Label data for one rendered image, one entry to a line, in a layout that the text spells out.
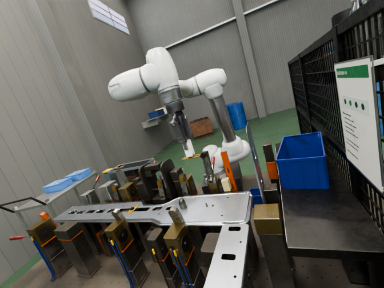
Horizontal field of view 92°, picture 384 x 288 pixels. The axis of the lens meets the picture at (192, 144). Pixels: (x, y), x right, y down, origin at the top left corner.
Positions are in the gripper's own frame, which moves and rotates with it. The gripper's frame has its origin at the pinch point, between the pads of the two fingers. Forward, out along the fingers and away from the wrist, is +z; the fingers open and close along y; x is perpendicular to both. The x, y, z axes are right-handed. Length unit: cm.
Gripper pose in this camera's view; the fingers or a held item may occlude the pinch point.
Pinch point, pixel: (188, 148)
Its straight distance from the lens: 80.1
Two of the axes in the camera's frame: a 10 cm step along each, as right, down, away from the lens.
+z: 3.0, 9.3, 2.1
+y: -3.5, 3.1, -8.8
